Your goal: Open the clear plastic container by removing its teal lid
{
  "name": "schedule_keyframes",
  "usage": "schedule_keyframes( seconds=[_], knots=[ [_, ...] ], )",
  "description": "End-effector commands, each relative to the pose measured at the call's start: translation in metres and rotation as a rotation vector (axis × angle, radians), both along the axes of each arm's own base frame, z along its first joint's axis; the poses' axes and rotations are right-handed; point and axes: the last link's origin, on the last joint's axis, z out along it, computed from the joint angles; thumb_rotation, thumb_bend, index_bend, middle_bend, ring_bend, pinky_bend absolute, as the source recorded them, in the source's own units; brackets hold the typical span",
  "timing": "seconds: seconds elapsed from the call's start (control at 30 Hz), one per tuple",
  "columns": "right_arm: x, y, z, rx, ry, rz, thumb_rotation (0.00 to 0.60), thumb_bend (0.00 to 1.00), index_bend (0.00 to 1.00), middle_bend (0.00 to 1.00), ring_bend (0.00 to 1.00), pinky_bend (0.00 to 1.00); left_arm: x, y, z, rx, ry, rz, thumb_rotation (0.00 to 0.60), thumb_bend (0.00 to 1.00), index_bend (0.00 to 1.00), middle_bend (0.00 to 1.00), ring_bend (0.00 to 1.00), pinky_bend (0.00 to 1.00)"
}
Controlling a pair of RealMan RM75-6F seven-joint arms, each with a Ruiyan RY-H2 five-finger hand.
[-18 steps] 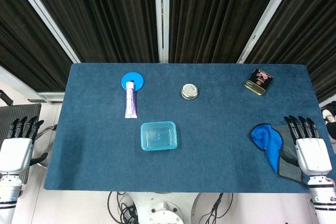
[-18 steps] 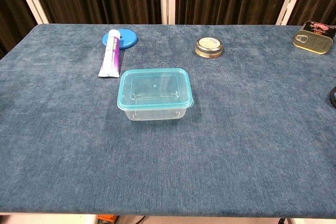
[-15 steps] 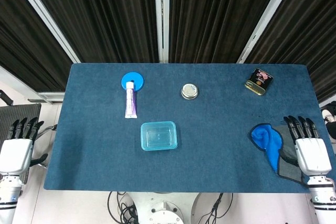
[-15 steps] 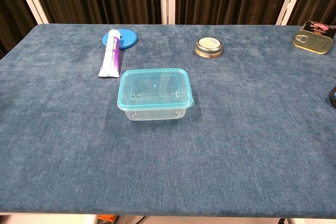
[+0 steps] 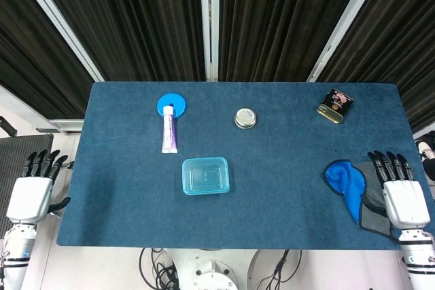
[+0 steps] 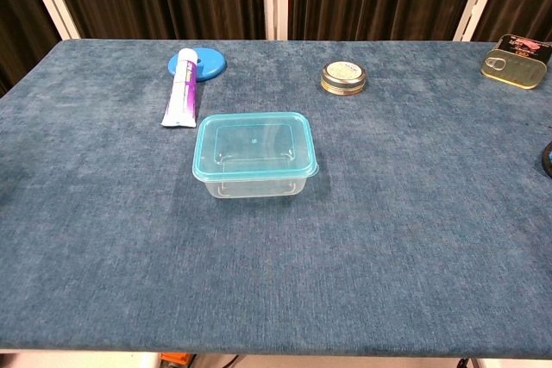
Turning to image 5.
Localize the black cable bundle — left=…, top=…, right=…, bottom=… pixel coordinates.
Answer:
left=258, top=249, right=303, bottom=290
left=139, top=247, right=181, bottom=290

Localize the blue round plastic disc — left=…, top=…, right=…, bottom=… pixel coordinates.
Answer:
left=156, top=92, right=188, bottom=120

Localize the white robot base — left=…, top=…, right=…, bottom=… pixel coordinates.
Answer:
left=162, top=249, right=269, bottom=290

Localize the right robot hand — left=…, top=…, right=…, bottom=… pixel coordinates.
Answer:
left=362, top=149, right=431, bottom=232

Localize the white frame post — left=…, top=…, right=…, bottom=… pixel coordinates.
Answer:
left=198, top=0, right=220, bottom=82
left=307, top=0, right=389, bottom=83
left=9, top=0, right=105, bottom=83

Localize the round metal tin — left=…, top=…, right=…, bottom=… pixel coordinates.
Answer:
left=234, top=107, right=258, bottom=130

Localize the black backpack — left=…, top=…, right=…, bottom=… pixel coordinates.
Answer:
left=415, top=135, right=435, bottom=182

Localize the rectangular black gold tin can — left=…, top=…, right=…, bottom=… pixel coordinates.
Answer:
left=316, top=88, right=354, bottom=124

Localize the clear blue plastic container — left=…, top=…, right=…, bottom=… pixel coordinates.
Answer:
left=181, top=156, right=231, bottom=196

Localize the white purple toothpaste tube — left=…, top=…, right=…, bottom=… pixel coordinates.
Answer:
left=161, top=105, right=179, bottom=154

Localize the blue fabric table cover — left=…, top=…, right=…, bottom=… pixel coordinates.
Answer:
left=56, top=81, right=435, bottom=251

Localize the blue and grey cloth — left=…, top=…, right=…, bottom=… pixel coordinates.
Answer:
left=321, top=159, right=397, bottom=239

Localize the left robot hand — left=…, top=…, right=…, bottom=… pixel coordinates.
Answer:
left=5, top=149, right=71, bottom=225

